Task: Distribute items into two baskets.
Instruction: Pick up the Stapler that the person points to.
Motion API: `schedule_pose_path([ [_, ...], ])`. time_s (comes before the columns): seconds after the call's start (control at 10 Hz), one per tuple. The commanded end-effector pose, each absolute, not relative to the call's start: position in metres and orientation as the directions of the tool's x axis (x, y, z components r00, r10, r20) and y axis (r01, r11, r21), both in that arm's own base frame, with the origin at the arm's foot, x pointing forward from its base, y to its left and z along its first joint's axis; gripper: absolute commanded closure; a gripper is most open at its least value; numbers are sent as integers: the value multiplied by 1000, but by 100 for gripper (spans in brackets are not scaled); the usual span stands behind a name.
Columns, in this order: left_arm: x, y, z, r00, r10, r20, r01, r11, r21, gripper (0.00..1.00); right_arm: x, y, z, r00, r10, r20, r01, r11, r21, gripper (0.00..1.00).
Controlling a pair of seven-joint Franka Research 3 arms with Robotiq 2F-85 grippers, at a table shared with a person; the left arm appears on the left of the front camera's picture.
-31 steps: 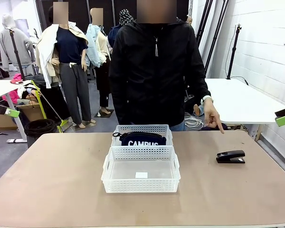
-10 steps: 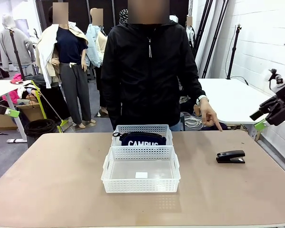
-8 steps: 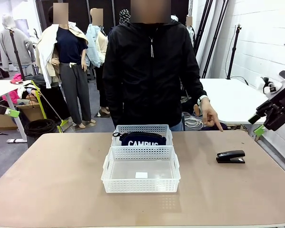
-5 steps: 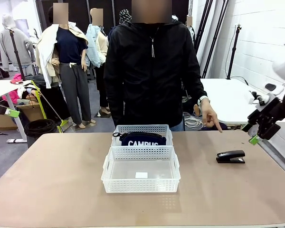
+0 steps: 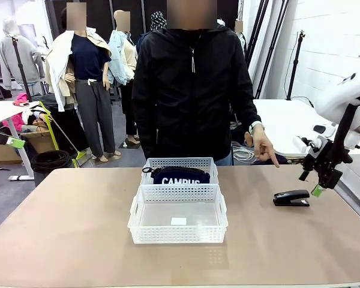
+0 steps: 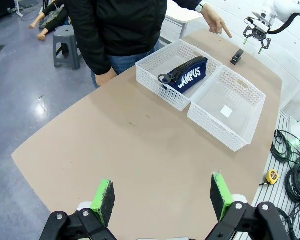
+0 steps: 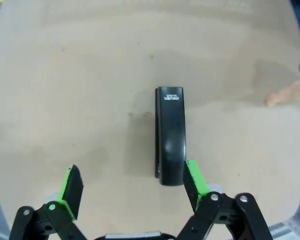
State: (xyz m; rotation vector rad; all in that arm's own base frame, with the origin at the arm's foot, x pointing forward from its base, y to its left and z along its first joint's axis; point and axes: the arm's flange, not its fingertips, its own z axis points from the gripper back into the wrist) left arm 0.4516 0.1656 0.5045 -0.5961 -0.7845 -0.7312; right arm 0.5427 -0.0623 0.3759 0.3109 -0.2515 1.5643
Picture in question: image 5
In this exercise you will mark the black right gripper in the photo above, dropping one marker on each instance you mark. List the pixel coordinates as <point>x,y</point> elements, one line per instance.
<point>324,157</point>

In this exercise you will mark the navy zip pencil case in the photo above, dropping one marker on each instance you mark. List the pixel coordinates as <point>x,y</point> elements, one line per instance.
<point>180,177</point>

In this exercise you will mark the person's left forearm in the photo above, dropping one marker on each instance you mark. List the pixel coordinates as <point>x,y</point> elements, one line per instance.
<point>246,111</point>

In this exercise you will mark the person's right forearm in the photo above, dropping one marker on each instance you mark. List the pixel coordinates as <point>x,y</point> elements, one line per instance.
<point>142,129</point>

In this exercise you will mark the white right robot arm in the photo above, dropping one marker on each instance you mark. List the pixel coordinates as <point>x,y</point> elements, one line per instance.
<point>342,99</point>

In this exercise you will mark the person's left hand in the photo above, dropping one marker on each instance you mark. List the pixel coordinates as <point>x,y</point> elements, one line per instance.
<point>262,144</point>

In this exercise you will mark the cardboard box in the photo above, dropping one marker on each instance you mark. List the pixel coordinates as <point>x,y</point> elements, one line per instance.
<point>0,154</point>

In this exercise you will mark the small black floor object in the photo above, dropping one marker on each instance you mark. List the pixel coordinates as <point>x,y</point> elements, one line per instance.
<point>1,169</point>

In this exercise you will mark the pile of clothes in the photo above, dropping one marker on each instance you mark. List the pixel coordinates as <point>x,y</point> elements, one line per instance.
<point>33,118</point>

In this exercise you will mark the black stapler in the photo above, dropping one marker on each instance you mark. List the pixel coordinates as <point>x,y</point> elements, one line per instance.
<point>291,196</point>

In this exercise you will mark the white work table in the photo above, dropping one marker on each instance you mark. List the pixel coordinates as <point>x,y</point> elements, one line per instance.
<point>0,111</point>

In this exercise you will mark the pink cloth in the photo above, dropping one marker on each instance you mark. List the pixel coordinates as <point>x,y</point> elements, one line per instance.
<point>20,100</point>

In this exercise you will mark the white side table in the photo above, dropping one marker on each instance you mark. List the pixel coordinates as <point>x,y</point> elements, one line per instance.
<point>285,120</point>

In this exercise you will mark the black tripod pole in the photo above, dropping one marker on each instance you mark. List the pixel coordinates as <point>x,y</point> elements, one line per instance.
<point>21,72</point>
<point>294,66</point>

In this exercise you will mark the silver wristwatch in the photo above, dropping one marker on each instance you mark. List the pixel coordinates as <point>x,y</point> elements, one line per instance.
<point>255,126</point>

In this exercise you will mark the mannequin in grey hoodie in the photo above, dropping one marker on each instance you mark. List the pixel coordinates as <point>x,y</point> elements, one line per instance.
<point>9,60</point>

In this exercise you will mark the mannequin with navy shirt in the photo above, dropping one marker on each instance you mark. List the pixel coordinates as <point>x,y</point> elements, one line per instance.
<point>88,60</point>

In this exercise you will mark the white perforated plastic basket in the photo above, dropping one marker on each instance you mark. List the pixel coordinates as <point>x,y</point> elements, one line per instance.
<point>180,235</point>
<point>180,162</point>

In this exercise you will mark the mannequin with light blue jacket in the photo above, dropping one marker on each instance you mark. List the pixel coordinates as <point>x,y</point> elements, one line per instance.
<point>120,54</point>

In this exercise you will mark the black stand poles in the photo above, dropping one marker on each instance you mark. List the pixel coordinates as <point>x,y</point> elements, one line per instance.
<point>270,45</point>

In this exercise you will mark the person in black jacket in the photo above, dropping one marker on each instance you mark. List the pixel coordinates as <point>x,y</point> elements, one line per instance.
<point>192,99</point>

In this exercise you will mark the black backdrop curtain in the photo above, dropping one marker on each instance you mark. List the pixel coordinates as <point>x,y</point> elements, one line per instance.
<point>102,12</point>

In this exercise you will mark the mannequin with patterned hood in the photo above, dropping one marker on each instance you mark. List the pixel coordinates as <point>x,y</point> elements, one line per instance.
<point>157,21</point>

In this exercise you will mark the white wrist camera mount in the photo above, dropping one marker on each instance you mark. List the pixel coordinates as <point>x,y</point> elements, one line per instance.
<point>307,144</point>

